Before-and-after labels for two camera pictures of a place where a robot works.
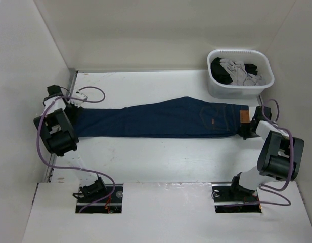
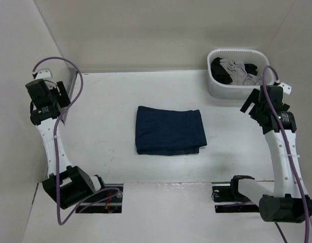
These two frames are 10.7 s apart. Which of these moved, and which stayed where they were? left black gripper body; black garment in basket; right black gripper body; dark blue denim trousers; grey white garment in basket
Moved: left black gripper body; right black gripper body; dark blue denim trousers
Stayed: grey white garment in basket; black garment in basket
